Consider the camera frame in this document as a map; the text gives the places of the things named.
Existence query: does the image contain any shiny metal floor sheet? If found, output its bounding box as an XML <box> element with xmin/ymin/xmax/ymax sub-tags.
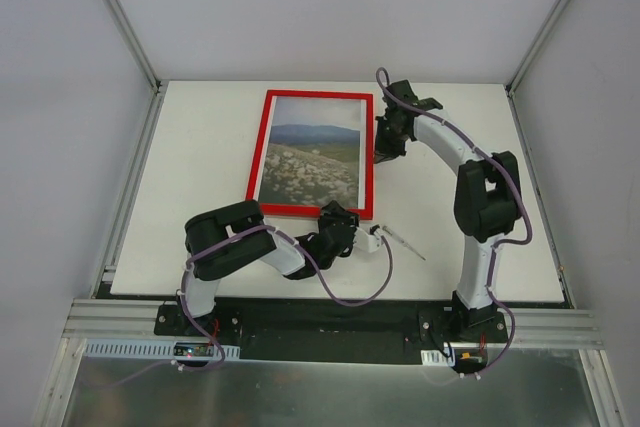
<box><xmin>64</xmin><ymin>350</ymin><xmax>598</xmax><ymax>426</ymax></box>

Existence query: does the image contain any right white cable duct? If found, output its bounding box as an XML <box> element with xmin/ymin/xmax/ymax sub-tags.
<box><xmin>421</xmin><ymin>350</ymin><xmax>455</xmax><ymax>368</ymax></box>

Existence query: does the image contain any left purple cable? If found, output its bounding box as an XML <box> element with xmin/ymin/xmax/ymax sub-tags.
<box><xmin>177</xmin><ymin>225</ymin><xmax>394</xmax><ymax>348</ymax></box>

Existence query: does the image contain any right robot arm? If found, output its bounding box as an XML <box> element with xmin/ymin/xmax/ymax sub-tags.
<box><xmin>374</xmin><ymin>68</ymin><xmax>533</xmax><ymax>336</ymax></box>

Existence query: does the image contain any aluminium side rail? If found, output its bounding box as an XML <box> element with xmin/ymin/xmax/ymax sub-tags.
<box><xmin>89</xmin><ymin>80</ymin><xmax>168</xmax><ymax>298</ymax></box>
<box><xmin>505</xmin><ymin>86</ymin><xmax>576</xmax><ymax>309</ymax></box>

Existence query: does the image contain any left aluminium side rail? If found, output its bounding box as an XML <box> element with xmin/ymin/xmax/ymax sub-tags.
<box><xmin>89</xmin><ymin>80</ymin><xmax>168</xmax><ymax>298</ymax></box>

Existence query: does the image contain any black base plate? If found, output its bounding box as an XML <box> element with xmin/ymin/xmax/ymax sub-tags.
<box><xmin>154</xmin><ymin>297</ymin><xmax>508</xmax><ymax>365</ymax></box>

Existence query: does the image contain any aluminium front rail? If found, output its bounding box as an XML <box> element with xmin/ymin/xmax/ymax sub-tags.
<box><xmin>62</xmin><ymin>299</ymin><xmax>604</xmax><ymax>350</ymax></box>

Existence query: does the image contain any aluminium post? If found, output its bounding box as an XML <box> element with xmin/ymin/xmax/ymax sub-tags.
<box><xmin>505</xmin><ymin>0</ymin><xmax>573</xmax><ymax>98</ymax></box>
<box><xmin>103</xmin><ymin>0</ymin><xmax>161</xmax><ymax>93</ymax></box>

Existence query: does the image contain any left aluminium post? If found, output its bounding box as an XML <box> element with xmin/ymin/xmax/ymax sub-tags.
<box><xmin>103</xmin><ymin>0</ymin><xmax>161</xmax><ymax>93</ymax></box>

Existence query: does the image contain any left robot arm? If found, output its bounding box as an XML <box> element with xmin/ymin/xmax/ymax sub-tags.
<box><xmin>176</xmin><ymin>200</ymin><xmax>360</xmax><ymax>324</ymax></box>

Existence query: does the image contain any right aluminium post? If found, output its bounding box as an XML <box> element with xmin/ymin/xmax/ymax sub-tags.
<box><xmin>505</xmin><ymin>0</ymin><xmax>573</xmax><ymax>98</ymax></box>

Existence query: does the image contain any clear tester screwdriver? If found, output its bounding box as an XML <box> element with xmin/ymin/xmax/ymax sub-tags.
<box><xmin>381</xmin><ymin>225</ymin><xmax>426</xmax><ymax>261</ymax></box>

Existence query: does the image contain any right aluminium side rail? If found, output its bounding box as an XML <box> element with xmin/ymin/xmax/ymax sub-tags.
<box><xmin>505</xmin><ymin>86</ymin><xmax>576</xmax><ymax>309</ymax></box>

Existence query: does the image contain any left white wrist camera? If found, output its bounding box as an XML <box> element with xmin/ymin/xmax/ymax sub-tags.
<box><xmin>353</xmin><ymin>225</ymin><xmax>383</xmax><ymax>253</ymax></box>

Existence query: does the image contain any landscape photo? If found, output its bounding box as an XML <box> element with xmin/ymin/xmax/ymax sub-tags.
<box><xmin>253</xmin><ymin>95</ymin><xmax>369</xmax><ymax>209</ymax></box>

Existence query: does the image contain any red picture frame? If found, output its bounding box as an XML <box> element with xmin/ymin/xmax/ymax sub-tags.
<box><xmin>244</xmin><ymin>89</ymin><xmax>376</xmax><ymax>222</ymax></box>

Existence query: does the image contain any white cable duct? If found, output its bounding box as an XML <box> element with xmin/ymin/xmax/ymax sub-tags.
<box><xmin>84</xmin><ymin>339</ymin><xmax>241</xmax><ymax>362</ymax></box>
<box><xmin>421</xmin><ymin>350</ymin><xmax>455</xmax><ymax>368</ymax></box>

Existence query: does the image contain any left white cable duct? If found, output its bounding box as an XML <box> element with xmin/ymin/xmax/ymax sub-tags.
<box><xmin>84</xmin><ymin>339</ymin><xmax>241</xmax><ymax>362</ymax></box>

